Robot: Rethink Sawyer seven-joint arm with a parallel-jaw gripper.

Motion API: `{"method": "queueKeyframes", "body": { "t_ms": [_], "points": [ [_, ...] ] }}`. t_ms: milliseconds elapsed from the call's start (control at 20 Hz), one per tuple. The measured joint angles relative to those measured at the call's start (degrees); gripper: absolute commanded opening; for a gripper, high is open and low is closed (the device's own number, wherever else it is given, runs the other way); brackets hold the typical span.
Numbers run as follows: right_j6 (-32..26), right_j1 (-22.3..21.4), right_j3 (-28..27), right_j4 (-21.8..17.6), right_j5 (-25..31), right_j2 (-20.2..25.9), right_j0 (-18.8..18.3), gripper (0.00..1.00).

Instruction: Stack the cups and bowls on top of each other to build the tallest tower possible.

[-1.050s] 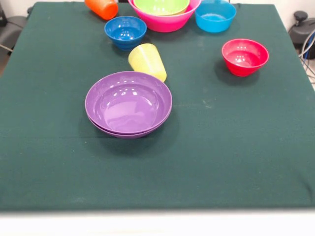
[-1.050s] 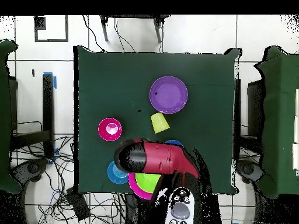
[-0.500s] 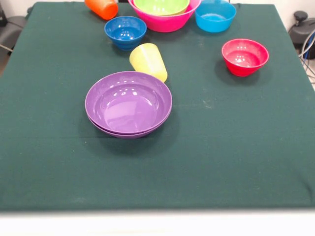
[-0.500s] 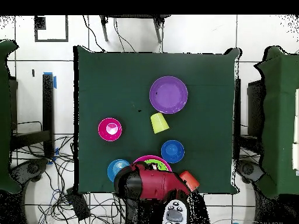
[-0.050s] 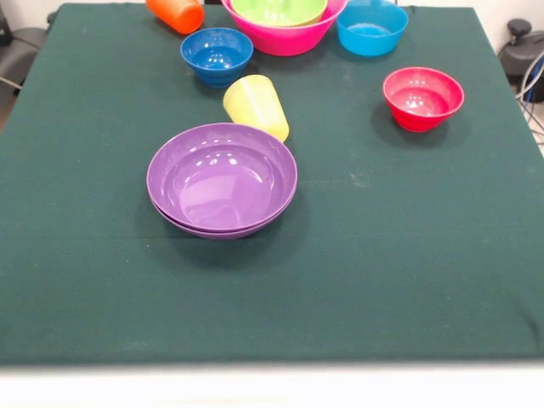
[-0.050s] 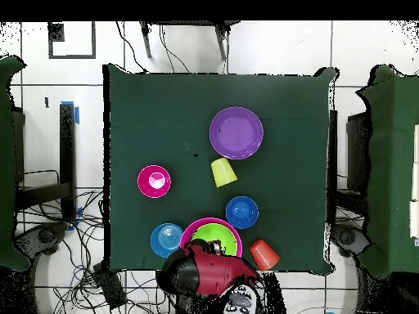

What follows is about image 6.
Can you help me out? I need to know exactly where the green plastic bowl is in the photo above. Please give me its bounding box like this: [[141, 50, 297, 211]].
[[191, 222, 238, 257]]

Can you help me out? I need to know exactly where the large pink plastic bowl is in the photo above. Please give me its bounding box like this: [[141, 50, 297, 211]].
[[178, 217, 244, 258]]

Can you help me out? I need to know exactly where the dark blue plastic bowl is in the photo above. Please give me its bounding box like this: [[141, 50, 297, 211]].
[[225, 195, 259, 230]]

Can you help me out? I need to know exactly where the yellow plastic cup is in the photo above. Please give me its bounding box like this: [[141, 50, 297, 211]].
[[209, 157, 239, 188]]

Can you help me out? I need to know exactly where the small crimson plastic bowl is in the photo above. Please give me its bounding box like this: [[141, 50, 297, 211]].
[[137, 164, 172, 200]]

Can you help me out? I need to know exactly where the purple plastic bowl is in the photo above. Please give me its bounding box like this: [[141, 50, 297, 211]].
[[209, 106, 264, 160]]

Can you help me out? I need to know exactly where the orange plastic cup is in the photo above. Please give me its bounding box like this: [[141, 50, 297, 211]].
[[249, 238, 281, 271]]

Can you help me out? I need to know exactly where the light blue plastic bowl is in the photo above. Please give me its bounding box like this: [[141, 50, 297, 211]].
[[150, 222, 184, 259]]

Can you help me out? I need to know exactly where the black power brick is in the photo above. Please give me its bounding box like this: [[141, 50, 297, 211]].
[[92, 262, 128, 310]]

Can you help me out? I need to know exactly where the dark green tablecloth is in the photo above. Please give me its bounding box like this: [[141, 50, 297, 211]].
[[102, 63, 338, 274]]

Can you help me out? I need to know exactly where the blue tape strip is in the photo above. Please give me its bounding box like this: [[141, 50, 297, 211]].
[[61, 100, 80, 125]]

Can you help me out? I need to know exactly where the green cloth covered side table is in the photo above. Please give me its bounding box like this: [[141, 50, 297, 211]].
[[356, 63, 419, 279], [0, 55, 30, 272]]

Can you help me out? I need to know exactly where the stand with metal legs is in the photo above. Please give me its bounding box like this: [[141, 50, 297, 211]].
[[138, 20, 241, 62]]

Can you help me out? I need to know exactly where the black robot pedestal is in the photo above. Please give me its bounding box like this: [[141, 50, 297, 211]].
[[174, 292, 227, 314]]

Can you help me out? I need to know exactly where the tangled cable bundle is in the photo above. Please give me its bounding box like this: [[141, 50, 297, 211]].
[[16, 187, 178, 314]]

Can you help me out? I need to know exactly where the grey pedestal foot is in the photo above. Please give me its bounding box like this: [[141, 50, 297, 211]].
[[330, 223, 371, 259], [14, 222, 70, 262]]

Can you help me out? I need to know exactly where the black metal post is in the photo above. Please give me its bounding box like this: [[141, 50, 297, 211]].
[[327, 110, 339, 227]]

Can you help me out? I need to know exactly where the black metal frame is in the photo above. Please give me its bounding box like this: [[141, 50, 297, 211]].
[[14, 102, 78, 223]]

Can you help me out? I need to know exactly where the thin black cable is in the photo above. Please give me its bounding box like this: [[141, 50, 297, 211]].
[[159, 24, 191, 74], [114, 20, 148, 73]]

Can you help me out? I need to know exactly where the black square floor frame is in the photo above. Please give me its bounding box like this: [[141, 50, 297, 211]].
[[47, 21, 97, 60]]

